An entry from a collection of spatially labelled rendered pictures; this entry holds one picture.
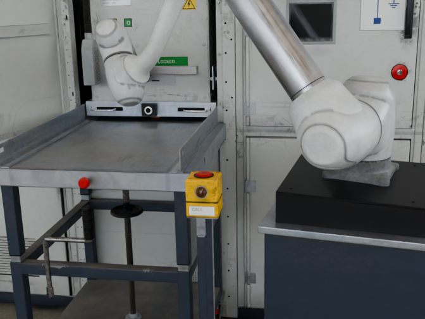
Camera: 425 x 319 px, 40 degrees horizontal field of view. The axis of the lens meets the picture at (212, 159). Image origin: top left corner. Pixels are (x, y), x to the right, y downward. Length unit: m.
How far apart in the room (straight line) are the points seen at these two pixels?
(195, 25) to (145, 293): 1.08
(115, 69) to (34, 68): 0.53
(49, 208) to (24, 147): 0.66
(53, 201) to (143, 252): 0.44
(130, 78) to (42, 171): 0.40
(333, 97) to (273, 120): 0.86
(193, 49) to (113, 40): 0.47
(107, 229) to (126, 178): 0.87
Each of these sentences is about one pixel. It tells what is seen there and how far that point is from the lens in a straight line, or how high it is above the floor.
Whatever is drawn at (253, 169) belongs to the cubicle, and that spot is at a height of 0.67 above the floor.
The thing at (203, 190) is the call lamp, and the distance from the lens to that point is 1.42.
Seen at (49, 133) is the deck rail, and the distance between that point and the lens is 2.17.
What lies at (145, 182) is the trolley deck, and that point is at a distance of 1.70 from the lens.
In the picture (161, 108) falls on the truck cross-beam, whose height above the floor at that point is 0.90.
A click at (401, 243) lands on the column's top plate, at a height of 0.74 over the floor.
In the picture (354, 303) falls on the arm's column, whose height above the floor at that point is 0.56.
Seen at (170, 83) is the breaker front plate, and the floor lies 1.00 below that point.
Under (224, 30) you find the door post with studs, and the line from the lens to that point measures 2.27.
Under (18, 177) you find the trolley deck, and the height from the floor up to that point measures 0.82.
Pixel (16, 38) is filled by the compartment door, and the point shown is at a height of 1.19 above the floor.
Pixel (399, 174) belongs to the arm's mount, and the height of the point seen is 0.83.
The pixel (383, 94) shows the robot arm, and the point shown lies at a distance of 1.60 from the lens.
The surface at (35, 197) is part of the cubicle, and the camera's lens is 2.62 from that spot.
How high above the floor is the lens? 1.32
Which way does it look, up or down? 15 degrees down
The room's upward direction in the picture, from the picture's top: 1 degrees counter-clockwise
